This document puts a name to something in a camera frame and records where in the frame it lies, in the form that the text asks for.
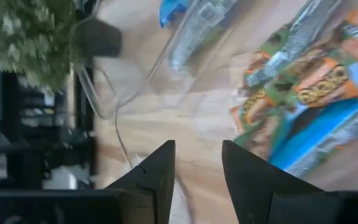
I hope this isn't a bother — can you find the black aluminium rig frame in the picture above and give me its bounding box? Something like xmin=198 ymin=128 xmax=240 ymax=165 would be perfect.
xmin=73 ymin=67 xmax=96 ymax=187

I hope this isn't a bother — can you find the green potted plant black pot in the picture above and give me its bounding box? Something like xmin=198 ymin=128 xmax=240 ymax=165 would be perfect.
xmin=0 ymin=0 xmax=123 ymax=93

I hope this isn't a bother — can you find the clear plastic bin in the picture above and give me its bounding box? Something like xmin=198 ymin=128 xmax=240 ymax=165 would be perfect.
xmin=68 ymin=0 xmax=242 ymax=121
xmin=112 ymin=0 xmax=358 ymax=194

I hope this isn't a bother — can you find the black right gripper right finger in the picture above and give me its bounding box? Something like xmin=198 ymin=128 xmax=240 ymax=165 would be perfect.
xmin=221 ymin=139 xmax=338 ymax=224

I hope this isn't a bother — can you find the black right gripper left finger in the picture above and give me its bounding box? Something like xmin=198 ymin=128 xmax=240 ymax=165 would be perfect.
xmin=104 ymin=139 xmax=177 ymax=224

